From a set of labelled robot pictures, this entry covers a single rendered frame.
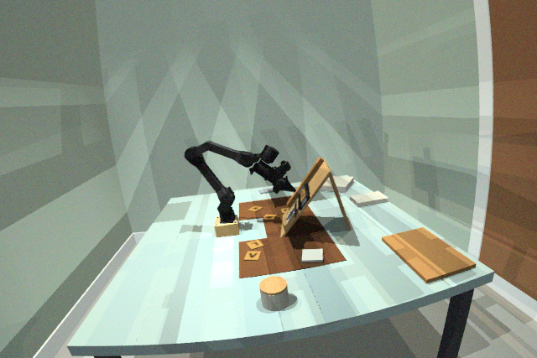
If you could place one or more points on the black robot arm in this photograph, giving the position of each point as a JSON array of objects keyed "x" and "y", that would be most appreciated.
[{"x": 246, "y": 159}]

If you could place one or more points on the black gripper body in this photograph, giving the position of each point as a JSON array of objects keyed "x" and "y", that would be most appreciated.
[{"x": 276, "y": 181}]

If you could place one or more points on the grey cylinder with tan lid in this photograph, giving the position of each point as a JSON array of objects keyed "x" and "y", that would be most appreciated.
[{"x": 274, "y": 293}]

